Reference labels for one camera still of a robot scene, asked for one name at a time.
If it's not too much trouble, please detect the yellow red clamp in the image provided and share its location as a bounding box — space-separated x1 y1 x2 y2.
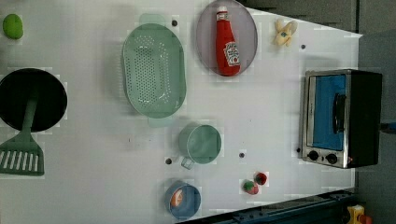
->
347 204 373 224

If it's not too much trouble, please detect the red strawberry with green top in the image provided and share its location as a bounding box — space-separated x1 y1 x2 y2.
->
242 180 259 195

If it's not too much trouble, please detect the grey round plate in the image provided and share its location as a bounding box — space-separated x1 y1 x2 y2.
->
196 0 258 75

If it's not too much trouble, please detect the blue bowl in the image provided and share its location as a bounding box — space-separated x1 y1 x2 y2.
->
164 180 201 220

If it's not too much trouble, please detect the black frying pan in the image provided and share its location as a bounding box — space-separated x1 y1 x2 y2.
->
0 68 67 133

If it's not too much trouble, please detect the blue oven door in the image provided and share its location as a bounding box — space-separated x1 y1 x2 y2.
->
307 75 347 151

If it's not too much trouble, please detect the black silver toaster oven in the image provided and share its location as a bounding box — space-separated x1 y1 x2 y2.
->
301 69 382 169

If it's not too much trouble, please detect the green oval colander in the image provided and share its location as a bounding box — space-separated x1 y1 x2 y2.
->
121 13 187 128

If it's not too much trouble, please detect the dark red strawberry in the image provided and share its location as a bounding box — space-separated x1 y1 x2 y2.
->
254 173 267 186

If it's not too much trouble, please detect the green slotted spatula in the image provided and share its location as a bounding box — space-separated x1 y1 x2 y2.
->
0 100 45 176

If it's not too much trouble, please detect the red ketchup bottle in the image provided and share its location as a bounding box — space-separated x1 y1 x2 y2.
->
216 6 241 77

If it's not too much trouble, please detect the green measuring cup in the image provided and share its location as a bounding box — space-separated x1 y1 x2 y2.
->
178 123 221 170

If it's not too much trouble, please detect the green lime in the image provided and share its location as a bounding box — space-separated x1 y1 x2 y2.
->
3 14 23 40

